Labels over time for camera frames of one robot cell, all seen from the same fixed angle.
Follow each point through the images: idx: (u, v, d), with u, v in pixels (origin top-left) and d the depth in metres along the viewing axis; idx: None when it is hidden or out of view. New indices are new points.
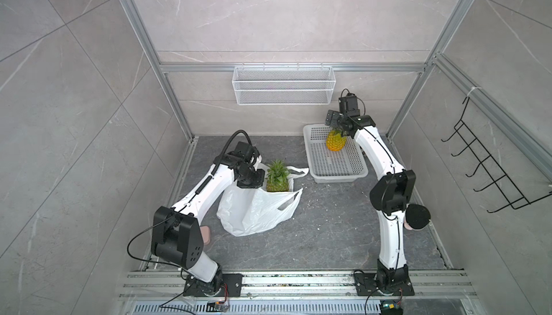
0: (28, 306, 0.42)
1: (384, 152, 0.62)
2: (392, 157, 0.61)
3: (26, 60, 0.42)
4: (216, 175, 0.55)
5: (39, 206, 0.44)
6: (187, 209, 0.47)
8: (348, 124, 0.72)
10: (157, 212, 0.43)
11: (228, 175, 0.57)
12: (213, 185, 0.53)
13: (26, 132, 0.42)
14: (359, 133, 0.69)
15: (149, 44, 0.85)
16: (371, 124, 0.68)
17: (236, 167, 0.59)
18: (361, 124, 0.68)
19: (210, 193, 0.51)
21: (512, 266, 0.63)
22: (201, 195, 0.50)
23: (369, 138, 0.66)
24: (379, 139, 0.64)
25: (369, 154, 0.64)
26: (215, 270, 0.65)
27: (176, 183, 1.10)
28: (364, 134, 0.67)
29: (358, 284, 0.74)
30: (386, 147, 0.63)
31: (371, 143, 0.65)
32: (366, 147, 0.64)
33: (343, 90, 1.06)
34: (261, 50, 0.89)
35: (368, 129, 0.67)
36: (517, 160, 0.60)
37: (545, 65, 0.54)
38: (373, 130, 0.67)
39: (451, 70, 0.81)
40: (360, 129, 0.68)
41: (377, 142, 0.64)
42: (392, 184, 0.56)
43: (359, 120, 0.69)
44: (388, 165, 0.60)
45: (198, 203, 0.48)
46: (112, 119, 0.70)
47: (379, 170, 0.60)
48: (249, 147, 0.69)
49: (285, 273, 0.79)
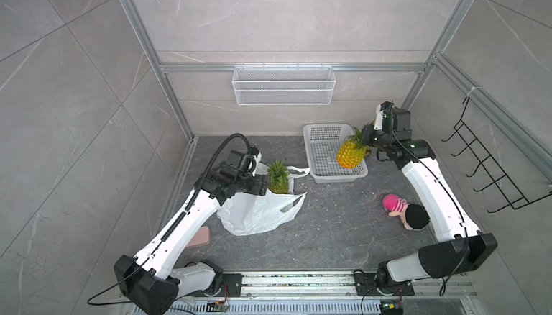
0: (28, 306, 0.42)
1: (449, 201, 0.45)
2: (460, 212, 0.43)
3: (26, 60, 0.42)
4: (193, 210, 0.46)
5: (39, 206, 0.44)
6: (149, 262, 0.40)
8: (397, 151, 0.53)
10: (123, 258, 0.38)
11: (209, 206, 0.47)
12: (186, 223, 0.44)
13: (26, 132, 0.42)
14: (410, 165, 0.51)
15: (149, 43, 0.85)
16: (428, 155, 0.50)
17: (223, 190, 0.49)
18: (414, 154, 0.50)
19: (182, 236, 0.43)
21: (512, 267, 0.63)
22: (169, 242, 0.42)
23: (425, 176, 0.48)
24: (441, 182, 0.47)
25: (424, 198, 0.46)
26: (212, 280, 0.64)
27: (176, 183, 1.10)
28: (419, 170, 0.49)
29: (358, 284, 0.74)
30: (451, 193, 0.45)
31: (430, 185, 0.47)
32: (418, 188, 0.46)
33: (364, 94, 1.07)
34: (261, 50, 0.89)
35: (424, 161, 0.49)
36: (517, 160, 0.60)
37: (545, 65, 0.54)
38: (433, 165, 0.49)
39: (451, 70, 0.81)
40: (414, 162, 0.50)
41: (439, 184, 0.46)
42: (466, 253, 0.39)
43: (412, 147, 0.51)
44: (457, 222, 0.43)
45: (165, 252, 0.41)
46: (112, 119, 0.70)
47: (441, 227, 0.45)
48: (245, 159, 0.56)
49: (285, 274, 0.79)
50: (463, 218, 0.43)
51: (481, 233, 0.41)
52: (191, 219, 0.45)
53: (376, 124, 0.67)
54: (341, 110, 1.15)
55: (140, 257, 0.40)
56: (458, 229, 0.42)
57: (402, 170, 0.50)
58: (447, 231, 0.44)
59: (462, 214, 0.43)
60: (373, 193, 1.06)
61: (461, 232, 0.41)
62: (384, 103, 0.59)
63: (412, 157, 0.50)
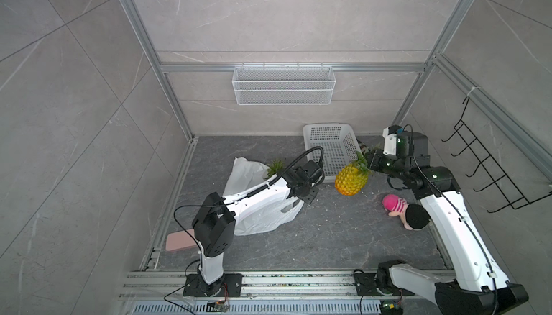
0: (29, 306, 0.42)
1: (474, 245, 0.40)
2: (489, 259, 0.39)
3: (26, 60, 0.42)
4: (273, 187, 0.55)
5: (39, 206, 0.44)
6: (233, 206, 0.48)
8: (416, 180, 0.48)
10: (211, 194, 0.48)
11: (284, 191, 0.55)
12: (264, 194, 0.53)
13: (26, 131, 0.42)
14: (432, 199, 0.46)
15: (149, 43, 0.85)
16: (450, 186, 0.45)
17: (295, 188, 0.57)
18: (437, 187, 0.45)
19: (259, 201, 0.51)
21: (512, 266, 0.63)
22: (250, 200, 0.50)
23: (449, 214, 0.43)
24: (466, 221, 0.42)
25: (446, 237, 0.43)
26: (215, 277, 0.63)
27: (176, 183, 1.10)
28: (443, 207, 0.44)
29: (358, 284, 0.74)
30: (475, 234, 0.41)
31: (455, 226, 0.42)
32: (439, 225, 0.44)
33: (368, 93, 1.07)
34: (261, 50, 0.89)
35: (446, 195, 0.44)
36: (517, 160, 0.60)
37: (545, 65, 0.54)
38: (456, 199, 0.44)
39: (451, 70, 0.81)
40: (437, 195, 0.45)
41: (463, 224, 0.42)
42: (495, 309, 0.35)
43: (435, 177, 0.46)
44: (484, 271, 0.38)
45: (245, 206, 0.49)
46: (112, 119, 0.70)
47: (467, 274, 0.41)
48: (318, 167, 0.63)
49: (285, 274, 0.79)
50: (491, 267, 0.38)
51: (512, 285, 0.37)
52: (269, 193, 0.53)
53: (386, 148, 0.62)
54: (341, 110, 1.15)
55: (228, 200, 0.49)
56: (486, 279, 0.38)
57: (422, 203, 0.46)
58: (474, 280, 0.39)
59: (490, 262, 0.39)
60: (373, 193, 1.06)
61: (489, 282, 0.37)
62: (394, 127, 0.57)
63: (435, 190, 0.45)
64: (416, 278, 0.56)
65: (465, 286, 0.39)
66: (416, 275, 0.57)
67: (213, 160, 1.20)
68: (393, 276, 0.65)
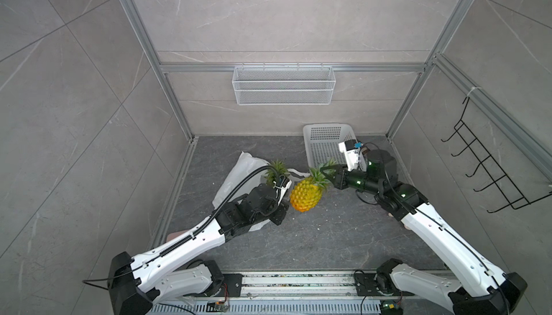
0: (29, 306, 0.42)
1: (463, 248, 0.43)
2: (480, 257, 0.42)
3: (26, 60, 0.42)
4: (198, 237, 0.47)
5: (39, 206, 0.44)
6: (139, 272, 0.41)
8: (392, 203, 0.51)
10: (122, 253, 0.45)
11: (213, 239, 0.47)
12: (187, 247, 0.45)
13: (26, 131, 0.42)
14: (410, 218, 0.49)
15: (149, 44, 0.85)
16: (420, 201, 0.49)
17: (233, 229, 0.50)
18: (410, 206, 0.49)
19: (177, 259, 0.44)
21: (512, 267, 0.63)
22: (164, 259, 0.43)
23: (430, 226, 0.46)
24: (446, 228, 0.45)
25: (439, 249, 0.46)
26: (207, 286, 0.63)
27: (176, 183, 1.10)
28: (422, 221, 0.47)
29: (358, 284, 0.74)
30: (458, 236, 0.44)
31: (438, 235, 0.45)
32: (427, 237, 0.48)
33: (368, 94, 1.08)
34: (261, 50, 0.89)
35: (422, 210, 0.48)
36: (517, 160, 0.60)
37: (545, 65, 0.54)
38: (429, 211, 0.48)
39: (451, 70, 0.81)
40: (413, 213, 0.48)
41: (445, 231, 0.45)
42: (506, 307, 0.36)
43: (404, 197, 0.50)
44: (481, 271, 0.40)
45: (157, 267, 0.42)
46: (112, 119, 0.70)
47: (470, 280, 0.42)
48: (261, 199, 0.52)
49: (285, 274, 0.79)
50: (485, 265, 0.41)
51: (509, 276, 0.40)
52: (192, 246, 0.46)
53: (349, 164, 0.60)
54: (341, 110, 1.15)
55: (136, 262, 0.42)
56: (487, 279, 0.39)
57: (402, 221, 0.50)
58: (479, 285, 0.40)
59: (482, 261, 0.41)
60: None
61: (491, 282, 0.39)
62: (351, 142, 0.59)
63: (409, 208, 0.48)
64: (425, 288, 0.55)
65: (471, 292, 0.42)
66: (422, 283, 0.55)
67: (213, 160, 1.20)
68: (397, 280, 0.64)
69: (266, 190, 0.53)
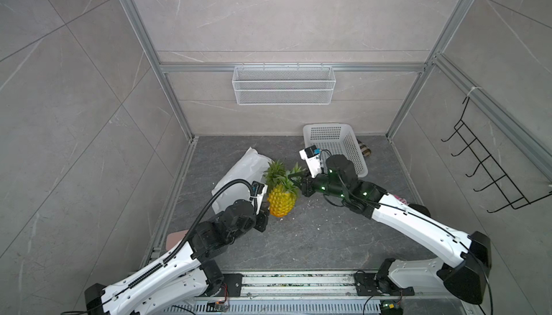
0: (29, 306, 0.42)
1: (428, 224, 0.46)
2: (444, 227, 0.45)
3: (26, 60, 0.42)
4: (169, 265, 0.46)
5: (39, 206, 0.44)
6: (108, 305, 0.42)
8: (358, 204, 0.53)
10: (94, 287, 0.43)
11: (185, 265, 0.47)
12: (158, 277, 0.45)
13: (26, 131, 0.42)
14: (378, 214, 0.52)
15: (149, 44, 0.85)
16: (382, 195, 0.52)
17: (208, 252, 0.49)
18: (372, 201, 0.51)
19: (147, 289, 0.44)
21: (512, 267, 0.63)
22: (134, 290, 0.43)
23: (395, 214, 0.49)
24: (410, 211, 0.49)
25: (410, 232, 0.48)
26: (204, 288, 0.63)
27: (176, 183, 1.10)
28: (388, 212, 0.49)
29: (358, 284, 0.74)
30: (420, 215, 0.48)
31: (405, 220, 0.48)
32: (397, 225, 0.50)
33: (368, 94, 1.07)
34: (261, 50, 0.89)
35: (385, 203, 0.51)
36: (517, 160, 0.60)
37: (545, 65, 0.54)
38: (391, 201, 0.51)
39: (451, 70, 0.81)
40: (379, 208, 0.50)
41: (410, 215, 0.48)
42: (479, 267, 0.39)
43: (365, 195, 0.53)
44: (450, 239, 0.43)
45: (126, 299, 0.42)
46: (112, 119, 0.70)
47: (445, 253, 0.44)
48: (236, 219, 0.51)
49: (285, 274, 0.79)
50: (452, 234, 0.44)
51: (474, 239, 0.43)
52: (163, 274, 0.45)
53: (313, 170, 0.64)
54: (341, 110, 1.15)
55: (106, 294, 0.43)
56: (456, 247, 0.42)
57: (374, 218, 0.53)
58: (453, 255, 0.43)
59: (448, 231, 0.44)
60: None
61: (461, 248, 0.42)
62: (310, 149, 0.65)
63: (374, 205, 0.51)
64: (414, 277, 0.57)
65: (448, 262, 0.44)
66: (410, 273, 0.58)
67: (213, 160, 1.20)
68: (395, 281, 0.64)
69: (240, 205, 0.52)
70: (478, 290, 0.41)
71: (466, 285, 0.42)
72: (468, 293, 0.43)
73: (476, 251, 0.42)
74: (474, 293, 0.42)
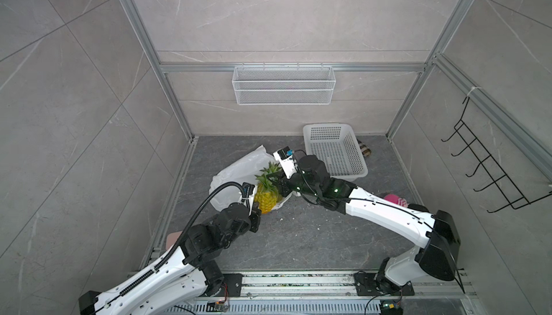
0: (29, 306, 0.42)
1: (394, 210, 0.48)
2: (409, 211, 0.48)
3: (26, 60, 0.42)
4: (161, 270, 0.46)
5: (39, 206, 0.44)
6: (101, 312, 0.42)
8: (330, 202, 0.55)
10: (88, 293, 0.43)
11: (177, 270, 0.46)
12: (151, 282, 0.45)
13: (26, 131, 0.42)
14: (349, 209, 0.54)
15: (149, 44, 0.85)
16: (352, 188, 0.55)
17: (201, 255, 0.48)
18: (343, 196, 0.54)
19: (139, 295, 0.44)
21: (512, 266, 0.63)
22: (126, 297, 0.43)
23: (366, 206, 0.51)
24: (378, 201, 0.51)
25: (380, 221, 0.51)
26: (203, 289, 0.63)
27: (176, 183, 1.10)
28: (358, 206, 0.52)
29: (358, 284, 0.74)
30: (387, 203, 0.50)
31: (375, 210, 0.50)
32: (368, 216, 0.52)
33: (367, 94, 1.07)
34: (261, 50, 0.89)
35: (354, 197, 0.53)
36: (517, 160, 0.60)
37: (544, 65, 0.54)
38: (361, 194, 0.53)
39: (451, 70, 0.81)
40: (349, 203, 0.53)
41: (378, 204, 0.50)
42: (445, 244, 0.41)
43: (337, 193, 0.55)
44: (415, 222, 0.46)
45: (119, 306, 0.42)
46: (112, 119, 0.70)
47: (413, 236, 0.46)
48: (230, 222, 0.50)
49: (285, 274, 0.79)
50: (416, 216, 0.46)
51: (435, 216, 0.45)
52: (155, 280, 0.45)
53: (286, 172, 0.66)
54: (341, 110, 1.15)
55: (99, 301, 0.43)
56: (422, 228, 0.44)
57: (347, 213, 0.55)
58: (420, 236, 0.45)
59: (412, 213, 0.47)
60: (373, 193, 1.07)
61: (427, 228, 0.44)
62: (283, 150, 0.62)
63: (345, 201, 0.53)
64: (402, 269, 0.58)
65: (418, 243, 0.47)
66: (398, 265, 0.61)
67: (213, 160, 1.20)
68: (392, 279, 0.64)
69: (235, 209, 0.51)
70: (447, 267, 0.43)
71: (437, 262, 0.44)
72: (440, 271, 0.45)
73: (440, 229, 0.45)
74: (444, 270, 0.44)
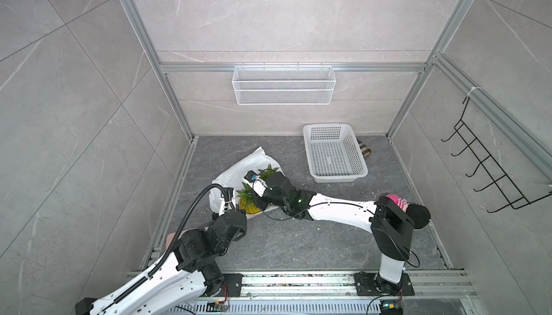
0: (28, 306, 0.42)
1: (344, 207, 0.55)
2: (356, 202, 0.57)
3: (26, 60, 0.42)
4: (155, 276, 0.46)
5: (39, 206, 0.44)
6: None
8: (297, 213, 0.62)
10: (84, 301, 0.44)
11: (170, 275, 0.46)
12: (146, 288, 0.45)
13: (26, 131, 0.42)
14: (311, 213, 0.60)
15: (149, 43, 0.85)
16: (313, 194, 0.63)
17: (196, 260, 0.48)
18: (306, 206, 0.61)
19: (134, 300, 0.44)
21: (512, 266, 0.63)
22: (120, 303, 0.43)
23: (322, 208, 0.58)
24: (332, 201, 0.58)
25: (336, 218, 0.57)
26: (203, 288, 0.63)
27: (176, 183, 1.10)
28: (316, 208, 0.59)
29: (358, 284, 0.74)
30: (340, 201, 0.57)
31: (330, 209, 0.56)
32: (326, 216, 0.58)
33: (367, 93, 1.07)
34: (261, 50, 0.89)
35: (313, 201, 0.61)
36: (517, 160, 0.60)
37: (545, 65, 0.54)
38: (318, 198, 0.61)
39: (451, 70, 0.81)
40: (310, 208, 0.60)
41: (332, 203, 0.57)
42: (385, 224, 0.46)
43: (300, 203, 0.63)
44: (360, 212, 0.52)
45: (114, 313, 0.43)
46: (112, 119, 0.70)
47: (361, 224, 0.52)
48: (227, 229, 0.51)
49: (285, 274, 0.79)
50: (361, 206, 0.52)
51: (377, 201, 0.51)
52: (150, 285, 0.45)
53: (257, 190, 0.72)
54: (341, 109, 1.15)
55: (93, 308, 0.43)
56: (365, 215, 0.50)
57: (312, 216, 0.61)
58: (364, 223, 0.51)
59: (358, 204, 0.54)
60: (373, 193, 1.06)
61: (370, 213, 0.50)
62: (249, 175, 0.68)
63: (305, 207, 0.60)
64: (389, 263, 0.58)
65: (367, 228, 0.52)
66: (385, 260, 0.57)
67: (213, 160, 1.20)
68: (391, 278, 0.63)
69: (232, 214, 0.52)
70: (394, 245, 0.47)
71: (387, 243, 0.48)
72: (394, 252, 0.49)
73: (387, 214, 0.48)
74: (396, 249, 0.48)
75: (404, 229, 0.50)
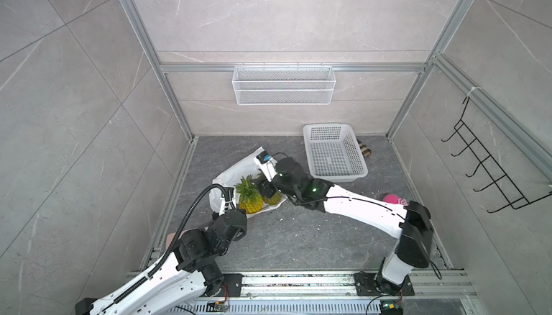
0: (29, 306, 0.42)
1: (369, 206, 0.50)
2: (383, 203, 0.50)
3: (26, 60, 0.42)
4: (156, 276, 0.46)
5: (39, 206, 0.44)
6: None
8: (310, 202, 0.56)
10: (84, 301, 0.44)
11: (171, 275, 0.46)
12: (146, 288, 0.45)
13: (26, 131, 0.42)
14: (325, 207, 0.56)
15: (149, 43, 0.85)
16: (329, 185, 0.57)
17: (195, 261, 0.48)
18: (321, 195, 0.55)
19: (134, 300, 0.44)
21: (512, 267, 0.63)
22: (121, 303, 0.43)
23: (342, 202, 0.52)
24: (354, 196, 0.53)
25: (356, 216, 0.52)
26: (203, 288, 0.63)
27: (176, 183, 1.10)
28: (333, 201, 0.53)
29: (358, 284, 0.74)
30: (364, 198, 0.51)
31: (351, 206, 0.51)
32: (345, 211, 0.54)
33: (367, 93, 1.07)
34: (261, 50, 0.89)
35: (330, 195, 0.54)
36: (517, 160, 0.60)
37: (544, 65, 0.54)
38: (336, 190, 0.55)
39: (451, 70, 0.81)
40: (325, 201, 0.54)
41: (355, 201, 0.52)
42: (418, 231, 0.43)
43: (315, 192, 0.56)
44: (387, 213, 0.48)
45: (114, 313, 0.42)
46: (112, 119, 0.70)
47: (386, 226, 0.48)
48: (227, 228, 0.51)
49: (285, 274, 0.79)
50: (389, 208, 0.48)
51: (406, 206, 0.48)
52: (151, 285, 0.45)
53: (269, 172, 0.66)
54: (341, 110, 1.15)
55: (93, 309, 0.43)
56: (392, 219, 0.46)
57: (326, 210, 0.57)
58: (391, 228, 0.47)
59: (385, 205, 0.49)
60: (373, 193, 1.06)
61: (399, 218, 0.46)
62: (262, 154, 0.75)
63: (320, 196, 0.55)
64: (394, 265, 0.59)
65: (392, 234, 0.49)
66: (389, 262, 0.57)
67: (213, 160, 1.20)
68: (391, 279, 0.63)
69: (232, 214, 0.52)
70: (420, 254, 0.45)
71: (412, 250, 0.45)
72: (415, 259, 0.47)
73: (412, 220, 0.51)
74: (419, 258, 0.46)
75: (428, 236, 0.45)
